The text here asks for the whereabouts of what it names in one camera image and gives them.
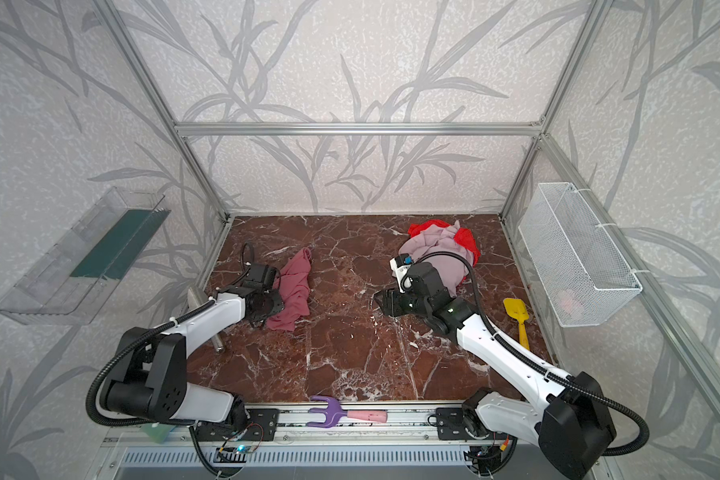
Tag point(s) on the small electronics board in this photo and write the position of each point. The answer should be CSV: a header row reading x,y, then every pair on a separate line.
x,y
229,455

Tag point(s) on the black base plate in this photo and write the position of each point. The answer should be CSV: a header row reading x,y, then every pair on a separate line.
x,y
259,425
451,425

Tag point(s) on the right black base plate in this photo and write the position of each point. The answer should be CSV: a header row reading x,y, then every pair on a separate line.
x,y
451,425

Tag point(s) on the purple pink garden fork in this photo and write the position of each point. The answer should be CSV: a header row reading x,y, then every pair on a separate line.
x,y
333,413

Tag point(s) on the red cloth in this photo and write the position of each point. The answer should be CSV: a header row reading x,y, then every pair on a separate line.
x,y
461,236

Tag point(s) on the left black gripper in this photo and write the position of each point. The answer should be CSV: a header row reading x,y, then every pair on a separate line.
x,y
270,303

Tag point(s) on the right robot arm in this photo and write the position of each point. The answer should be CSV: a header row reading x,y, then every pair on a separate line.
x,y
559,413

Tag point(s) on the yellow toy shovel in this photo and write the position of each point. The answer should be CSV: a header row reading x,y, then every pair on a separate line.
x,y
517,310

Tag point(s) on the dark pink ribbed cloth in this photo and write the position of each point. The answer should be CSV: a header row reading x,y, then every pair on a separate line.
x,y
293,286

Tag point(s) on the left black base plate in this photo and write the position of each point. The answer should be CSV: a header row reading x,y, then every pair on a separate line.
x,y
259,425

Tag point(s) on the pink item in basket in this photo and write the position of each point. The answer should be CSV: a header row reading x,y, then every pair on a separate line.
x,y
570,304

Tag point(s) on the clear acrylic wall shelf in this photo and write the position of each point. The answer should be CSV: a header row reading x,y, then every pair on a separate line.
x,y
71,283

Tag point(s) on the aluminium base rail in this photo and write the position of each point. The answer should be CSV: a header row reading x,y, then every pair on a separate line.
x,y
406,425

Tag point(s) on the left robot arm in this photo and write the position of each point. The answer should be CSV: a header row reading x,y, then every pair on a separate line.
x,y
146,381

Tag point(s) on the white wire mesh basket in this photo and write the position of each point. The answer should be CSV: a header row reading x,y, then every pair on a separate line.
x,y
572,249

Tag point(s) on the green sponge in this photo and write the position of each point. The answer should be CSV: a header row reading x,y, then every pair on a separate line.
x,y
157,432

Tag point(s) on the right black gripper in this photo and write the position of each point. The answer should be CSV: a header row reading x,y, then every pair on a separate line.
x,y
398,303

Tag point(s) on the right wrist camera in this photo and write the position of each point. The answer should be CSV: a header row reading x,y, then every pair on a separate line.
x,y
400,265

